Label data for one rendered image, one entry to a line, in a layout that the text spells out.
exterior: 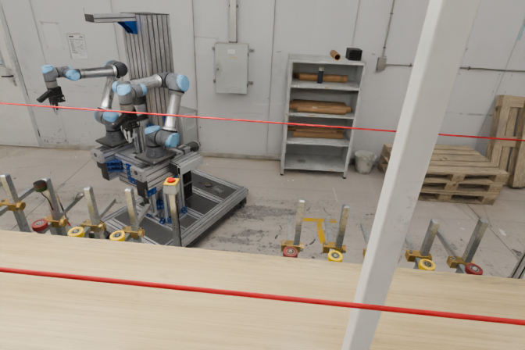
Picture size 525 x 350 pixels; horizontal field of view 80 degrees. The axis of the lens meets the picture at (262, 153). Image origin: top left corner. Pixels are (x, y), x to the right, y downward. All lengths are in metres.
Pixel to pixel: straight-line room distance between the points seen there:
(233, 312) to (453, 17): 1.39
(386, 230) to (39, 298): 1.59
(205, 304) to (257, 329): 0.27
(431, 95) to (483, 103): 4.69
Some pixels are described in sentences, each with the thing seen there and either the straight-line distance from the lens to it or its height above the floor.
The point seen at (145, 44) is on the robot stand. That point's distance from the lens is 2.52.
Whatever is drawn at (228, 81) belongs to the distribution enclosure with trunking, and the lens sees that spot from 4.08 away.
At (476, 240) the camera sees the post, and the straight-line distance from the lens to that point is 2.18.
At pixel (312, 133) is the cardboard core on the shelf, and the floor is 0.58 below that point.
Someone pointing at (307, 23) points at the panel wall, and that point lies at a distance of 4.20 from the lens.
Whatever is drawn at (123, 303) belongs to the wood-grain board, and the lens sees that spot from 1.70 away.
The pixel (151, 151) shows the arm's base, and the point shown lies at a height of 1.09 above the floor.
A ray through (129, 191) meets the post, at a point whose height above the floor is 1.13.
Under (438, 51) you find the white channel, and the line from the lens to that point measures 0.52.
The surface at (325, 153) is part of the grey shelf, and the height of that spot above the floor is 0.16.
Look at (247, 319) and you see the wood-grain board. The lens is 1.56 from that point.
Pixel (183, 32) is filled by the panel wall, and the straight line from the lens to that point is 4.33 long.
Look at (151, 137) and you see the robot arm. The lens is 2.44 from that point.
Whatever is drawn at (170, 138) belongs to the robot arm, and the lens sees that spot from 2.34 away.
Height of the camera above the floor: 2.17
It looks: 26 degrees down
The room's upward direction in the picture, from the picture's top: 3 degrees clockwise
